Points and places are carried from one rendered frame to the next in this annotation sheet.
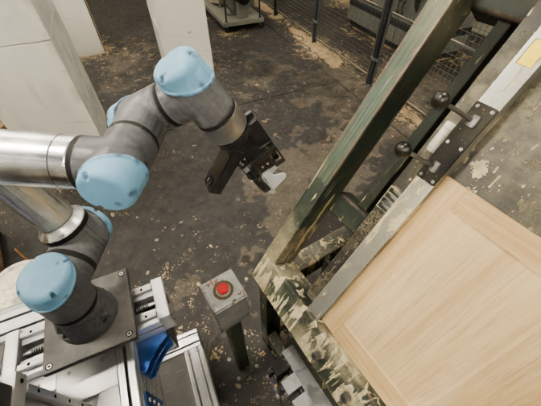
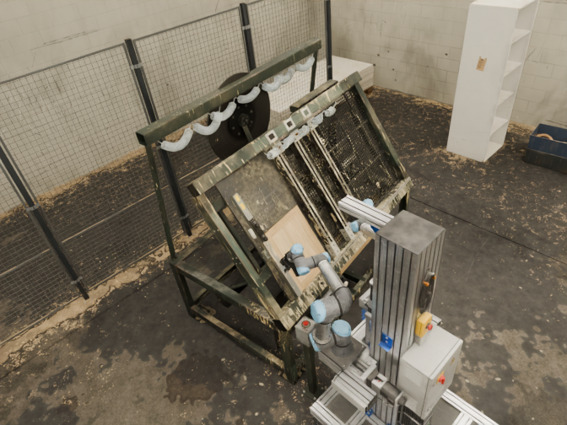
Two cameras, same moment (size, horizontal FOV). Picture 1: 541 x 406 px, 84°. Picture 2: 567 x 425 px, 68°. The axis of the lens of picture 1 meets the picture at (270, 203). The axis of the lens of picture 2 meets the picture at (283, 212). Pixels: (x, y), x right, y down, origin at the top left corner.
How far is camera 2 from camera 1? 2.75 m
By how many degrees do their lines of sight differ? 71
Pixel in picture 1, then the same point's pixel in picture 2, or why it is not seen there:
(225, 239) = not seen: outside the picture
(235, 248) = not seen: outside the picture
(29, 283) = (345, 327)
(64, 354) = (357, 345)
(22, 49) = not seen: outside the picture
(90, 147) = (322, 257)
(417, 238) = (278, 249)
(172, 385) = (343, 405)
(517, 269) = (286, 226)
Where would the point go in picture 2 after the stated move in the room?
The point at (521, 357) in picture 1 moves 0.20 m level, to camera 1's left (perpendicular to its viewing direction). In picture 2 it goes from (303, 232) to (312, 247)
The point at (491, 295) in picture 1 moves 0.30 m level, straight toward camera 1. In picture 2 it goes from (291, 234) to (321, 248)
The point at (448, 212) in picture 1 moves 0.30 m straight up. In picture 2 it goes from (272, 238) to (267, 207)
